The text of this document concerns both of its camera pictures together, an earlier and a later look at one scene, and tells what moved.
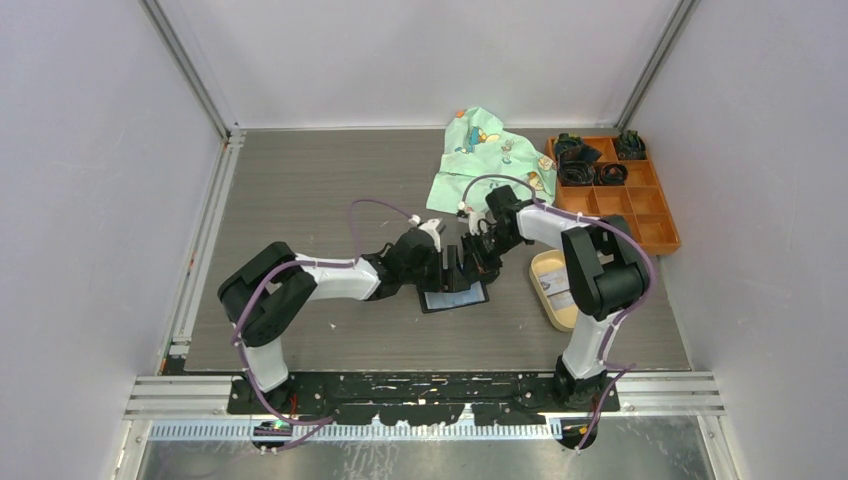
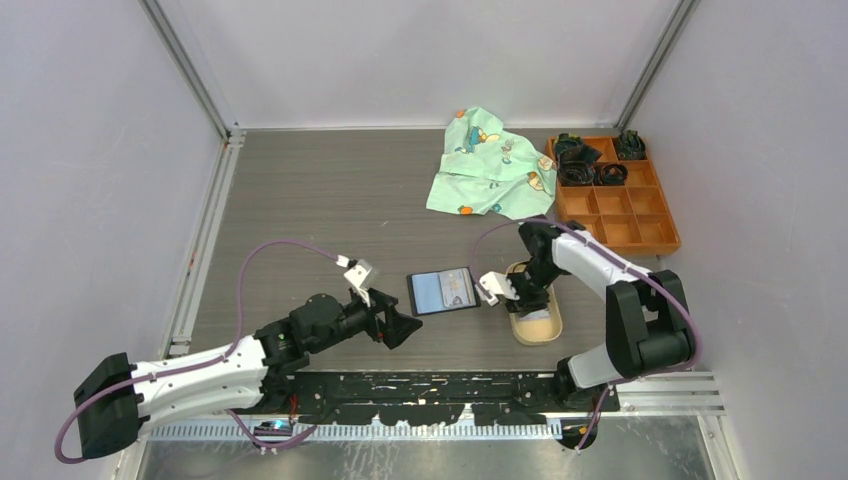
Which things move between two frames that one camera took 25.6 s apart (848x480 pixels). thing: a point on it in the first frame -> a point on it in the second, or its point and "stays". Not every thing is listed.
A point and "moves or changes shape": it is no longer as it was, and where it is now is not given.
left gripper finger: x=455 y=277 -> x=380 y=301
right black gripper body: x=486 y=248 -> x=533 y=283
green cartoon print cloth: x=479 y=157 stays
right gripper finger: x=475 y=272 -> x=521 y=307
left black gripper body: x=431 y=276 -> x=357 y=316
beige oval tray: x=549 y=274 moves or changes shape
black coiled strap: x=631 y=146 stays
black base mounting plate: x=428 y=399 stays
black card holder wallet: x=434 y=301 stays
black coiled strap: x=576 y=172 stays
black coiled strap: x=613 y=174 stays
